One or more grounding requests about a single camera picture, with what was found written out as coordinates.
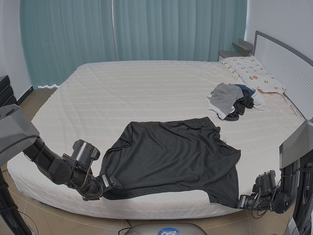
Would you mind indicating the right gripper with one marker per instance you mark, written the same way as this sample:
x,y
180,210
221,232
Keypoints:
x,y
251,202

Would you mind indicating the bed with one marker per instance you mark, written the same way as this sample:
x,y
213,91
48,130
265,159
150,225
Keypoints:
x,y
134,89

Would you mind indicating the black T-shirt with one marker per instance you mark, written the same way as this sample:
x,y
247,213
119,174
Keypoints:
x,y
171,160

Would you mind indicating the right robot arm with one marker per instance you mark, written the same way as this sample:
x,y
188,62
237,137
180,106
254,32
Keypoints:
x,y
295,146

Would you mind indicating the grey bedside table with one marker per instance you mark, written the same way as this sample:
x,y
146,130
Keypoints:
x,y
234,54

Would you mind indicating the white printed pillow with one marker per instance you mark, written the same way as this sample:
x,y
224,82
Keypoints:
x,y
254,72

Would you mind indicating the black chest of drawers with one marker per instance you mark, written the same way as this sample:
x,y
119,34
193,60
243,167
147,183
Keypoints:
x,y
7,92

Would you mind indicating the pile of clothes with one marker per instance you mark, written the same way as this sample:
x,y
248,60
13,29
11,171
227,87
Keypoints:
x,y
225,97

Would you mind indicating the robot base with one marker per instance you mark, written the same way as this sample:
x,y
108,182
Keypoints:
x,y
151,229

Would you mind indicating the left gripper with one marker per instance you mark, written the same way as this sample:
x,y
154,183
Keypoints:
x,y
97,186

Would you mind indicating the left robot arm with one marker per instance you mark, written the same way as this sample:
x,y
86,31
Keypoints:
x,y
17,128

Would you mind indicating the blue-green curtain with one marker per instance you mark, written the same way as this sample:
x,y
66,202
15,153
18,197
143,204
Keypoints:
x,y
176,23
68,33

